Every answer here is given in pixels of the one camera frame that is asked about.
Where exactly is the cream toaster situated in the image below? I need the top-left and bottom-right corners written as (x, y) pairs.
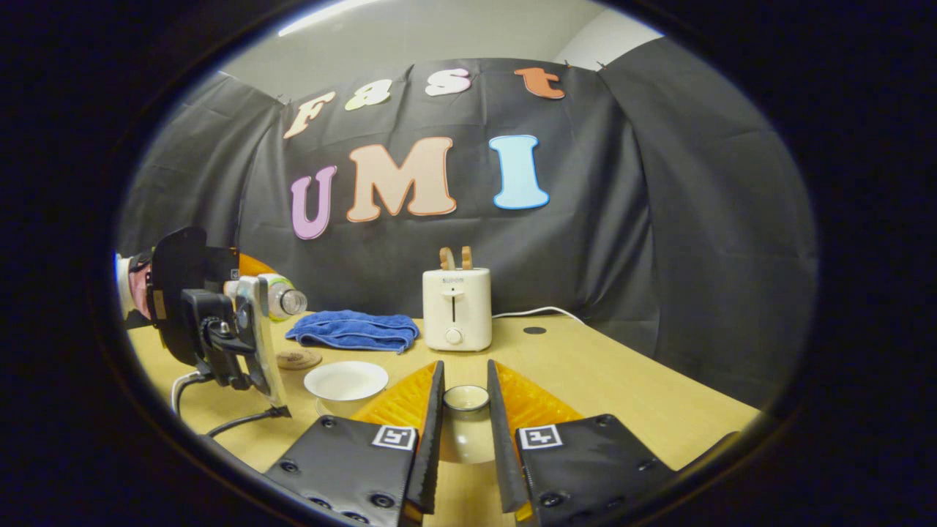
top-left (422, 267), bottom-right (493, 352)

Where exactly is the round brown coaster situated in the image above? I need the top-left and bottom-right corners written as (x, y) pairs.
top-left (277, 348), bottom-right (323, 370)

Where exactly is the clear plastic water bottle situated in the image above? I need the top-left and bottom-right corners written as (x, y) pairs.
top-left (225, 272), bottom-right (308, 323)

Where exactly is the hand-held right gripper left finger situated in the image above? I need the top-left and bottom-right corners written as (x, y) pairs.
top-left (264, 360), bottom-right (446, 527)

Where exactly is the cream ceramic teacup lid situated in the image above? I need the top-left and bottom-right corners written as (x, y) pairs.
top-left (438, 384), bottom-right (499, 466)

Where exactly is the white toaster power cable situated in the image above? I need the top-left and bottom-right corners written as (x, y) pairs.
top-left (492, 306), bottom-right (586, 325)

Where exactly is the blue towel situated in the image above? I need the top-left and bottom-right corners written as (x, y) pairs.
top-left (285, 310), bottom-right (420, 354)

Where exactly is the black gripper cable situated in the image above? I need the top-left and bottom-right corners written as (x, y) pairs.
top-left (205, 406), bottom-right (292, 438)

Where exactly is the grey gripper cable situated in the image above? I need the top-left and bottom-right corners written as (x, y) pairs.
top-left (172, 370), bottom-right (213, 416)

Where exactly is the black backdrop cloth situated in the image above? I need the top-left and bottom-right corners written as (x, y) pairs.
top-left (117, 37), bottom-right (817, 407)

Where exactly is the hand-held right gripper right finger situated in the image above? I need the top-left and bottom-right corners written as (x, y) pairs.
top-left (487, 359), bottom-right (678, 527)

